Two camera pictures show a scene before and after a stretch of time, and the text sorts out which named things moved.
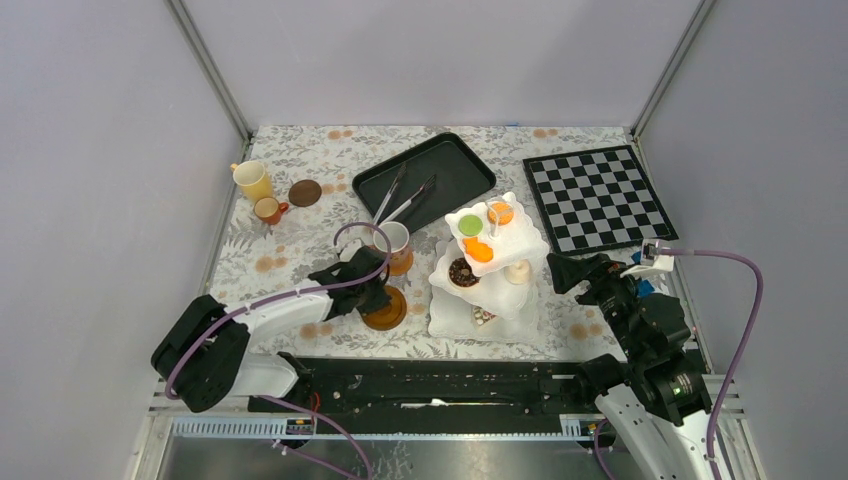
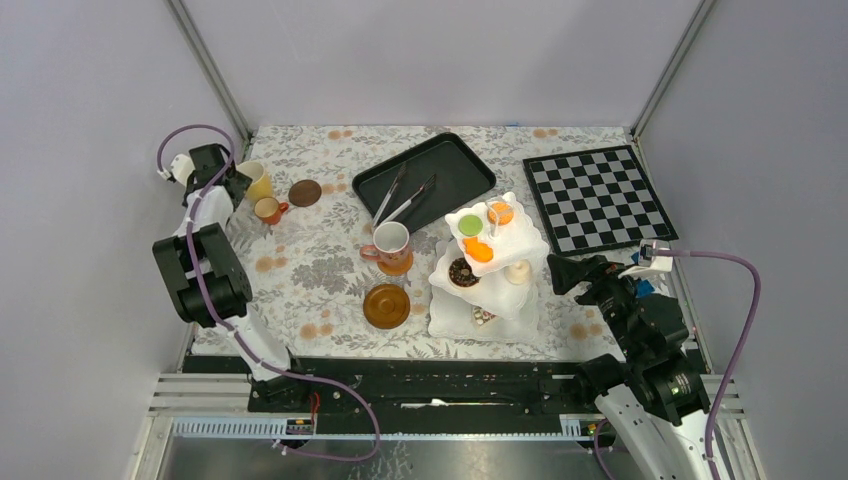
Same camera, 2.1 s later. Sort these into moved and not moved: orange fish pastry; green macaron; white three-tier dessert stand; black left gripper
Moved: black left gripper
Not moved: green macaron; orange fish pastry; white three-tier dessert stand
